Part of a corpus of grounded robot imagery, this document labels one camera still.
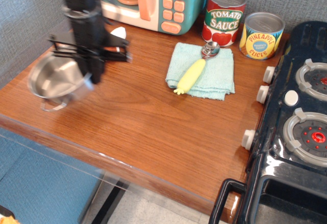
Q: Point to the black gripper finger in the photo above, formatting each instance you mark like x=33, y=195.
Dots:
x=96, y=67
x=83, y=64

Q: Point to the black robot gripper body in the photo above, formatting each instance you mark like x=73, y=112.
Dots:
x=89, y=38

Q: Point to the stainless steel pot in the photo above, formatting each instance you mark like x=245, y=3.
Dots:
x=58, y=81

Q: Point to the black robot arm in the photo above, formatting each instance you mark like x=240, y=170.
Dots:
x=82, y=7

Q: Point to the orange object bottom left corner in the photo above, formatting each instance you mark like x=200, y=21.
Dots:
x=7, y=216

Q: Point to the plush brown mushroom toy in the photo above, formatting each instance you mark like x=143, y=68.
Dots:
x=118, y=32

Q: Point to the teal toy microwave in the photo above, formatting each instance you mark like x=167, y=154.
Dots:
x=173, y=17

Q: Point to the light blue folded cloth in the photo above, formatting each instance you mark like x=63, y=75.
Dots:
x=215, y=81

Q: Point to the clear acrylic table guard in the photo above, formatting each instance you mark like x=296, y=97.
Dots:
x=43, y=185

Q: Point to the tomato sauce can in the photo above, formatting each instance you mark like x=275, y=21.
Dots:
x=222, y=21

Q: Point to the pineapple slices can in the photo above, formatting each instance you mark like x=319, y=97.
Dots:
x=261, y=35

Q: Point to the black toy stove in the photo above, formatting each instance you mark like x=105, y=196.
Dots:
x=286, y=170

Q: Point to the yellow handled metal spoon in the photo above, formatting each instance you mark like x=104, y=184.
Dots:
x=208, y=51

